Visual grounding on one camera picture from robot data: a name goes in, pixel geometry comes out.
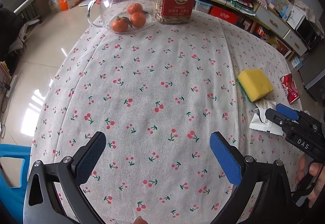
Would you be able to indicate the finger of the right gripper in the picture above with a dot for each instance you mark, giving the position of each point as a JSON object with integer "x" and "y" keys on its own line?
{"x": 288, "y": 112}
{"x": 279, "y": 119}

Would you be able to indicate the orange tangerine top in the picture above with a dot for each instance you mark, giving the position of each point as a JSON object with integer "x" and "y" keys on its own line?
{"x": 134, "y": 8}

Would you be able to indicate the glass teapot wooden lid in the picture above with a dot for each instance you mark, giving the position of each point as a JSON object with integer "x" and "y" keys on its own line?
{"x": 110, "y": 9}

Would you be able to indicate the long tv cabinet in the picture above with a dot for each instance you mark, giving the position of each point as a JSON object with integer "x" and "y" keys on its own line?
{"x": 297, "y": 32}

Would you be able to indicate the blue plastic stool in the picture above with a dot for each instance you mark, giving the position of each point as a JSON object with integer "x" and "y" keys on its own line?
{"x": 14, "y": 172}

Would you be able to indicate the red gift box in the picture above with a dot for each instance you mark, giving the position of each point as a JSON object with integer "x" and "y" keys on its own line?
{"x": 224, "y": 14}

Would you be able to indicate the cherry print tablecloth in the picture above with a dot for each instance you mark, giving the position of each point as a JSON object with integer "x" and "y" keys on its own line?
{"x": 158, "y": 95}

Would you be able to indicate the white snack wrapper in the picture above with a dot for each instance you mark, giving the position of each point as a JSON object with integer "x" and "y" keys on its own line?
{"x": 259, "y": 121}

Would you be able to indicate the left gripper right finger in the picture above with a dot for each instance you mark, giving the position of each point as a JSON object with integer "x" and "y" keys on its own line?
{"x": 241, "y": 171}

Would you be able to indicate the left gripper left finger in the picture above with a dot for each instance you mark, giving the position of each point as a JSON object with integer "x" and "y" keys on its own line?
{"x": 73, "y": 171}

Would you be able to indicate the orange tangerine right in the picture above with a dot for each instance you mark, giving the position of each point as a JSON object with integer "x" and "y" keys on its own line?
{"x": 138, "y": 19}

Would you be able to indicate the yellow green sponge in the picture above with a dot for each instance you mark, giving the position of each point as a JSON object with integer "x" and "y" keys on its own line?
{"x": 255, "y": 84}

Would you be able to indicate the crushed red soda can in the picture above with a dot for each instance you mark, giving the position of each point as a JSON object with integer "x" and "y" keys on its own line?
{"x": 290, "y": 89}

